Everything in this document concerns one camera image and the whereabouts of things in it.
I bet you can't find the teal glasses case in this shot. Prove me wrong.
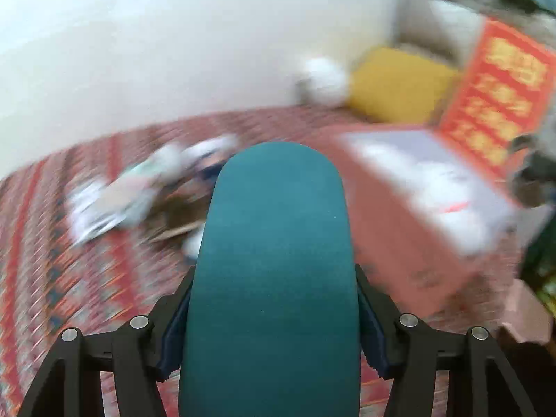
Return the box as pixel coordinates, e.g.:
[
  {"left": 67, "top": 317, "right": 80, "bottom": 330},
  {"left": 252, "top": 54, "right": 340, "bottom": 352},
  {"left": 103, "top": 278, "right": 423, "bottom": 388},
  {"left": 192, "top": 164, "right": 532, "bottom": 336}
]
[{"left": 179, "top": 142, "right": 361, "bottom": 416}]

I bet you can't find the grey packaged puff card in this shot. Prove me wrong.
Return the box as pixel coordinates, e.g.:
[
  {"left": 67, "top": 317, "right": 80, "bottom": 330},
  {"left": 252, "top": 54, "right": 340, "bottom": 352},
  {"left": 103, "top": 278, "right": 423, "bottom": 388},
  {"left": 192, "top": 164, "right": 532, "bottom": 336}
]
[{"left": 68, "top": 153, "right": 182, "bottom": 245}]

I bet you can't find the brown bead bracelet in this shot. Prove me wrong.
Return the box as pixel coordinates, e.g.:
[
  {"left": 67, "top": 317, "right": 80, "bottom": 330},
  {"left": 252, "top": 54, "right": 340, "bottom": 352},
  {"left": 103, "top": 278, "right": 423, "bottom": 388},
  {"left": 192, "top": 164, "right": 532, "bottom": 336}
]
[{"left": 145, "top": 177, "right": 210, "bottom": 244}]

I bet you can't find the patterned red bedspread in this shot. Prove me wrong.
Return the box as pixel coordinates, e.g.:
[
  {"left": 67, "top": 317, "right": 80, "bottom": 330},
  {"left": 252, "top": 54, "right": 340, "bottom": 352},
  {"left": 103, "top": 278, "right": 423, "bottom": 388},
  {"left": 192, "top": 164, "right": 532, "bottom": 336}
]
[{"left": 0, "top": 105, "right": 527, "bottom": 417}]

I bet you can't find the pink cardboard box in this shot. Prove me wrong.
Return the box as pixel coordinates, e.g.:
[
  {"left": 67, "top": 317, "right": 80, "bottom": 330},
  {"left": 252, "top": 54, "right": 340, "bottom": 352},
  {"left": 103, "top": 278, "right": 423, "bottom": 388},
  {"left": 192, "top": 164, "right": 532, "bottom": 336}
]
[{"left": 305, "top": 125, "right": 520, "bottom": 323}]

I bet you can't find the red recruitment sign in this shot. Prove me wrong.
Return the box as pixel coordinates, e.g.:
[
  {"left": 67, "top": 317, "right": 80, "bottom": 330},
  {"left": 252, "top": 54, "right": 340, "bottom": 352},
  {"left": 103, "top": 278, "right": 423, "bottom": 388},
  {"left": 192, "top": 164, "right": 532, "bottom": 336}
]
[{"left": 438, "top": 19, "right": 555, "bottom": 178}]

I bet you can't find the yellow cushion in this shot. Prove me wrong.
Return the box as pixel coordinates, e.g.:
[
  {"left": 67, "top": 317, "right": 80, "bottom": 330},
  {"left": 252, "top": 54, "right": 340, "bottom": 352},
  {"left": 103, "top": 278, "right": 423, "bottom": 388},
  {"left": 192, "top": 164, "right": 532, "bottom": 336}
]
[{"left": 347, "top": 46, "right": 460, "bottom": 124}]

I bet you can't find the white fluffy chick plush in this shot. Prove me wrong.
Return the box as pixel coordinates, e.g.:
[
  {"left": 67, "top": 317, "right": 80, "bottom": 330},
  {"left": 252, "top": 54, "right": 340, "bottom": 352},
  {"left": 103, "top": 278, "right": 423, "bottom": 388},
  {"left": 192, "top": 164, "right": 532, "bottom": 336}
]
[{"left": 297, "top": 57, "right": 350, "bottom": 108}]

